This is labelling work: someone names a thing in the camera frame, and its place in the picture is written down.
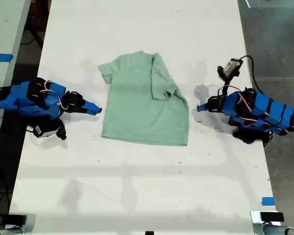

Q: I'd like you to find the white side table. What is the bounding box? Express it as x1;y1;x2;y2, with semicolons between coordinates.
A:
0;0;31;157

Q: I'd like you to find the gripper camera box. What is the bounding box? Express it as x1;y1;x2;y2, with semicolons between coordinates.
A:
26;118;68;141
217;58;244;95

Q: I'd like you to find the small black box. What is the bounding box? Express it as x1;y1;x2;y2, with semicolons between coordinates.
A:
260;211;285;223
1;213;27;225

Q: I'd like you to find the pale green T-shirt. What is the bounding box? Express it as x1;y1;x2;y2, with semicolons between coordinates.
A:
98;50;190;147

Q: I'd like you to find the black camera cable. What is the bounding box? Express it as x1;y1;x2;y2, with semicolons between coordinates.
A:
239;55;261;93

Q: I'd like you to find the square blue tape piece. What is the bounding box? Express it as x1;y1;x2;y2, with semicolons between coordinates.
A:
261;196;275;207

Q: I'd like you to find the black floor cable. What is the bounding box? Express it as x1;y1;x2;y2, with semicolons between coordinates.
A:
21;28;44;47

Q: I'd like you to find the metal table clamp plate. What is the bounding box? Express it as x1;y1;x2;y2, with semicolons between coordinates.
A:
13;213;37;235
250;210;289;235

